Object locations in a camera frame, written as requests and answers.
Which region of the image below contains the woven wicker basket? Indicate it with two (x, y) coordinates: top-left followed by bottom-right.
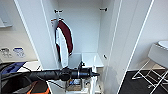
(65, 77), (84, 92)

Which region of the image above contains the small wall poster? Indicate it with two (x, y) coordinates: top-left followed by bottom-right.
(0, 47), (11, 60)

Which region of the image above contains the white wire drying rack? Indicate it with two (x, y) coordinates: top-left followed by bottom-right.
(131, 59), (168, 93)

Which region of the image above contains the black wardrobe hook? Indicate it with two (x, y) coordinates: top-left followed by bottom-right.
(53, 8), (64, 14)
(98, 7), (109, 12)

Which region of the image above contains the blue board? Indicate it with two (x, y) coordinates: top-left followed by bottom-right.
(0, 61), (27, 75)

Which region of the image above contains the grey wall-mounted box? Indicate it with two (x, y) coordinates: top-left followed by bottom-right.
(0, 2), (15, 28)

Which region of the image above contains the white wardrobe door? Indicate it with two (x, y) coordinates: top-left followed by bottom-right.
(102, 0), (155, 94)
(13, 0), (64, 73)

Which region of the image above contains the maroon and white jacket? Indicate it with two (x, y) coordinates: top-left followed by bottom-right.
(53, 18), (74, 70)

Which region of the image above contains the white clothes hanger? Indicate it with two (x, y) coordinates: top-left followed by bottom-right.
(54, 10), (65, 24)

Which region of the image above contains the wall poster with blue print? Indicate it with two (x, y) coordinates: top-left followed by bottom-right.
(12, 46), (27, 59)

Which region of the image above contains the white wardrobe shelf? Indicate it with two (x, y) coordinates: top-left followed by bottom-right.
(81, 52), (105, 68)

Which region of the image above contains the orange folding stand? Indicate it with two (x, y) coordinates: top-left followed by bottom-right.
(25, 81), (52, 94)

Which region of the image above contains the white wardrobe body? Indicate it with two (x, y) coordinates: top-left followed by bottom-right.
(39, 0), (116, 94)

